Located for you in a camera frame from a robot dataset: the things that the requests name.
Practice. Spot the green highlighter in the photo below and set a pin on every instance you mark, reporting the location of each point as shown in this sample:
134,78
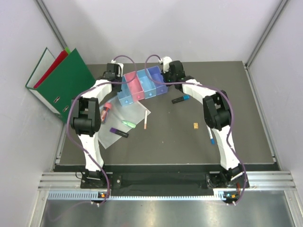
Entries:
129,124

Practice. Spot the left aluminium corner post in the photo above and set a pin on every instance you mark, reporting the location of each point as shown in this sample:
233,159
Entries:
51,23

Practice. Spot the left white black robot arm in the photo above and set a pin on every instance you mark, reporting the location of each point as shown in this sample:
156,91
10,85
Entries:
86,121

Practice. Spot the white blue whiteboard marker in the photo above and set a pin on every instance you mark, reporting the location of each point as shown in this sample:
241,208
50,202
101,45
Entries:
210,135

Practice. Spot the red folder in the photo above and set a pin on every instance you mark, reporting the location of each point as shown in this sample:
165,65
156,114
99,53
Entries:
57,61

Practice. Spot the small yellow eraser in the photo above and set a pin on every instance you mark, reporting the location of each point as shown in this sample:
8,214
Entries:
195,125

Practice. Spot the green lever arch binder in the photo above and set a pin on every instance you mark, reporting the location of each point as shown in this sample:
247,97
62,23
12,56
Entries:
56,90

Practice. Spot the pink capped crayon tube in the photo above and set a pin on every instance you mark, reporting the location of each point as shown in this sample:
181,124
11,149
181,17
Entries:
104,113

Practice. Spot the pink drawer bin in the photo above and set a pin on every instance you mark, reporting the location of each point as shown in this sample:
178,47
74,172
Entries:
134,86

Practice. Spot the purple drawer bin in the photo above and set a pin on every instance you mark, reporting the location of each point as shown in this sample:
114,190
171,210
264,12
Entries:
156,75

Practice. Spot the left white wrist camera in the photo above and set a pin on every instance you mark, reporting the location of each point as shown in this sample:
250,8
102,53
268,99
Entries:
121,67

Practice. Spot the clear mesh zipper pouch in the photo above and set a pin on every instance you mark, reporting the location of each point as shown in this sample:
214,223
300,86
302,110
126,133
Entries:
133,113

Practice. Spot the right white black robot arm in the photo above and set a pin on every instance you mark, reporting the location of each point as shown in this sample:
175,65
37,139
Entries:
218,117

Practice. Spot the light blue drawer bin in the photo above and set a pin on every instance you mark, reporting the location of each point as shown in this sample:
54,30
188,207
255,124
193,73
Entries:
124,96
148,85

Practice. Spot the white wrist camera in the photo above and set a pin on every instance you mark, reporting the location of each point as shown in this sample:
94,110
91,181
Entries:
165,61
121,67

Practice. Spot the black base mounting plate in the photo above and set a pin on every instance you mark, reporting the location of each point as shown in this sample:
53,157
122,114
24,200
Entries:
159,180

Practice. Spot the purple capped black highlighter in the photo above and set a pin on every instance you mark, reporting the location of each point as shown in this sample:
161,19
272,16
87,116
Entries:
119,132

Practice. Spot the right aluminium corner post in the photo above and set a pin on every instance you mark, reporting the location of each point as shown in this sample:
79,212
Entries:
270,25

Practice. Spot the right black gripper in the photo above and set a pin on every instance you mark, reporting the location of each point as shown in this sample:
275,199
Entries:
164,75

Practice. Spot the aluminium corner post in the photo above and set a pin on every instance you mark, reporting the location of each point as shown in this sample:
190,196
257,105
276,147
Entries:
51,23
270,25

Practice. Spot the blue capped black highlighter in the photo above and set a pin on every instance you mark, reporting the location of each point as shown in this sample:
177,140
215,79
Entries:
180,99

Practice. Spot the white peach pencil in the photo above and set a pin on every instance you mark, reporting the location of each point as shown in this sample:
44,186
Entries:
145,119

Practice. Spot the slotted grey cable duct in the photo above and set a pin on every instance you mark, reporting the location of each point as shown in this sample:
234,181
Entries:
100,194

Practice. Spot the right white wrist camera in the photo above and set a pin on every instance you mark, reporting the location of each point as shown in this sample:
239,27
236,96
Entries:
165,61

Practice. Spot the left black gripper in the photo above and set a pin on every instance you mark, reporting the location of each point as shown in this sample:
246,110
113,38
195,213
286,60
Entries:
120,78

